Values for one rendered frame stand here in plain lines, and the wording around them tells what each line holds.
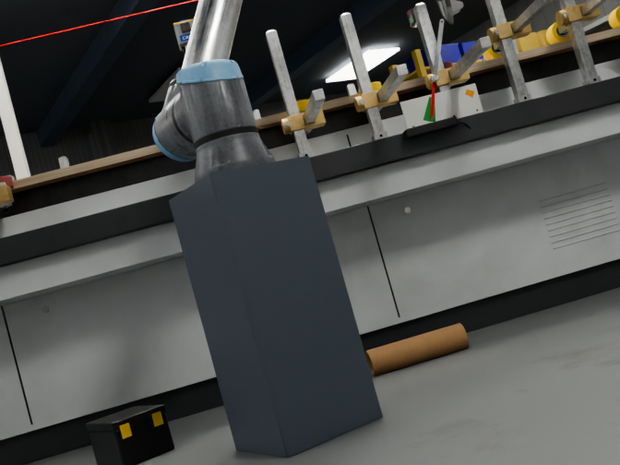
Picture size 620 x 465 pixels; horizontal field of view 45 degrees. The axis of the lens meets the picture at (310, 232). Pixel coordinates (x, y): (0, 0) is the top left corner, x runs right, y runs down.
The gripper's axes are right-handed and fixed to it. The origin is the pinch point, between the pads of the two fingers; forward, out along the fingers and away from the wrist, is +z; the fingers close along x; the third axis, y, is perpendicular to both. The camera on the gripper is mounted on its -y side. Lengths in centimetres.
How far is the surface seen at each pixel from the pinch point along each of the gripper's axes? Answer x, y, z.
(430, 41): 6.1, -5.7, 3.5
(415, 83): 22.0, -9.4, 12.2
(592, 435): -118, -43, 101
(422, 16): 6.1, -5.9, -5.4
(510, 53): 6.1, 19.5, 13.6
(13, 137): 102, -163, -26
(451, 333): -6, -29, 95
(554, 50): 22.0, 43.0, 12.9
